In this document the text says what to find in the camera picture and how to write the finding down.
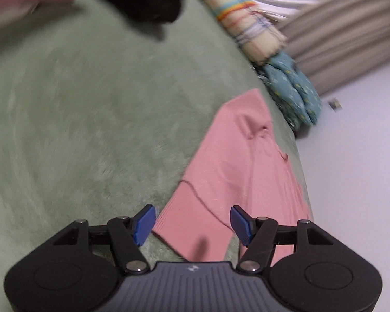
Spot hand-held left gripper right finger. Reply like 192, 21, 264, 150
230, 205, 335, 274

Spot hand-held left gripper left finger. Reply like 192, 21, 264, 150
52, 204, 157, 274

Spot green plush blanket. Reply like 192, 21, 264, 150
0, 0, 314, 312

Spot teal floral quilt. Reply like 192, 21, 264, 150
255, 50, 323, 134

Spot plaid striped quilt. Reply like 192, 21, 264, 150
195, 0, 288, 66

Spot beige curtain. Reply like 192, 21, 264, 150
276, 0, 390, 96

